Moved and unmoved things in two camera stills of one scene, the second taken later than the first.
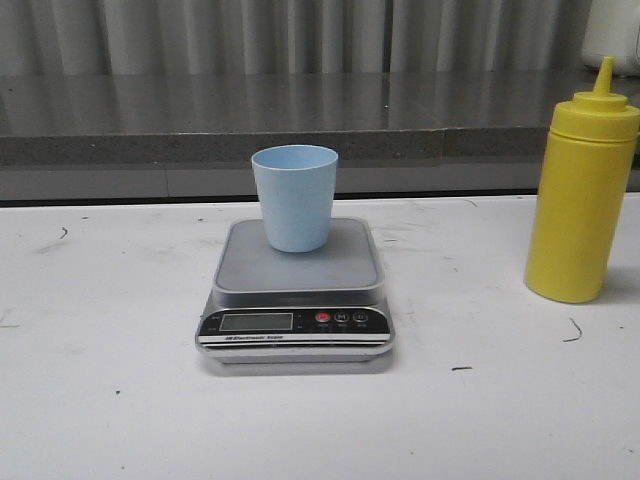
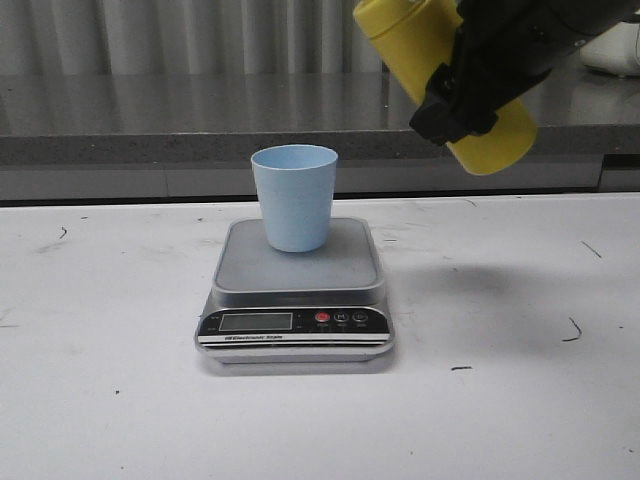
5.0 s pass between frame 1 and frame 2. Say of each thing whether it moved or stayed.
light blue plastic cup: stayed
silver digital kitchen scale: stayed
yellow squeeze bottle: moved
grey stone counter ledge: stayed
